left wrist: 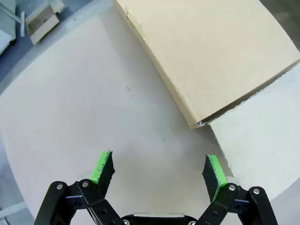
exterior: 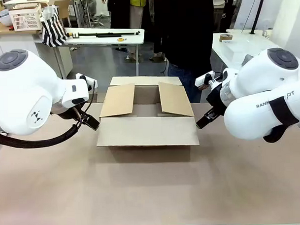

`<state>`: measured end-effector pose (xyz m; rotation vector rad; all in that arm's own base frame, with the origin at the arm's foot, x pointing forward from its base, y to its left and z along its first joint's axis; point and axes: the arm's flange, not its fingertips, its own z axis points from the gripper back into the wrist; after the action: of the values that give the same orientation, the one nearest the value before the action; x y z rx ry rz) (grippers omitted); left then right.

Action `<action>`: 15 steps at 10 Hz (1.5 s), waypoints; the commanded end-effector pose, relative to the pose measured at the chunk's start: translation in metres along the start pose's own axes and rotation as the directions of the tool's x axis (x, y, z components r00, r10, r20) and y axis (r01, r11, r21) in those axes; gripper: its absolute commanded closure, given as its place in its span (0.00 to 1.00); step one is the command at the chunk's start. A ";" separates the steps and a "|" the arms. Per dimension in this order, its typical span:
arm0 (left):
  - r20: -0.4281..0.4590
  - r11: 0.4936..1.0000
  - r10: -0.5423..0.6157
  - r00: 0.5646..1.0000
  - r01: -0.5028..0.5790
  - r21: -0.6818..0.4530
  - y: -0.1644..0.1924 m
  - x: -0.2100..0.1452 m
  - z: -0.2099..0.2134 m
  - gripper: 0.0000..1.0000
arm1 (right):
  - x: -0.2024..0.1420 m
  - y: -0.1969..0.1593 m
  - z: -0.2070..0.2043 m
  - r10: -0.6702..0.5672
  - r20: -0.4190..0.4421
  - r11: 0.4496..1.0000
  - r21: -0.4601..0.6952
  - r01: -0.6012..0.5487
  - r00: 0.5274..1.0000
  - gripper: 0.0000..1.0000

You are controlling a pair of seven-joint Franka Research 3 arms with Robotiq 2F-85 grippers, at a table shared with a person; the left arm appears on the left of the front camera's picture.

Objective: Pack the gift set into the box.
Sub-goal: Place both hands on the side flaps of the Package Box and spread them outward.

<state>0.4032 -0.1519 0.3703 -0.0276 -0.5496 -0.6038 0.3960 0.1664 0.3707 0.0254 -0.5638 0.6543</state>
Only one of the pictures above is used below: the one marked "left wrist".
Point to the large brown cardboard box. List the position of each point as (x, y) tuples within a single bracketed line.
[(211, 51)]

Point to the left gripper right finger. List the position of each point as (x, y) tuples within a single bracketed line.
[(214, 175)]

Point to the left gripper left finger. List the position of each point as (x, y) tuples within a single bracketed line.
[(103, 168)]

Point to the small open cardboard box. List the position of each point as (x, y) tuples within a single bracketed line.
[(43, 25)]

